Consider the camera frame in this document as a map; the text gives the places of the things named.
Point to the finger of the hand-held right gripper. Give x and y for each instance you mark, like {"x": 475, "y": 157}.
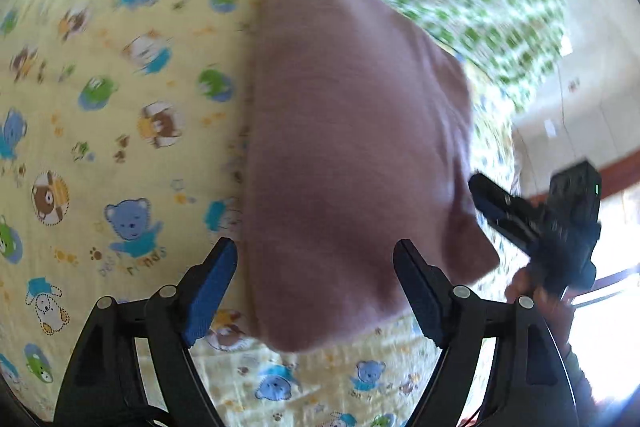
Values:
{"x": 515, "y": 232}
{"x": 500, "y": 193}

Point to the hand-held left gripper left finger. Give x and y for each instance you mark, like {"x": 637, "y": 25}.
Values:
{"x": 207, "y": 297}

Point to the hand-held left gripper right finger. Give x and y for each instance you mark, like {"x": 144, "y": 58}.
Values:
{"x": 425, "y": 294}

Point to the purple knitted sweater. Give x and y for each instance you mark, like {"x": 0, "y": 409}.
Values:
{"x": 350, "y": 147}

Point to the person's right hand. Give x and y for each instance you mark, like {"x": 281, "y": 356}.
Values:
{"x": 535, "y": 292}

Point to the yellow cartoon printed blanket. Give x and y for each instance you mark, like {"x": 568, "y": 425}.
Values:
{"x": 115, "y": 107}

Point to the person's right forearm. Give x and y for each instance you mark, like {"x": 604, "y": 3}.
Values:
{"x": 582, "y": 387}

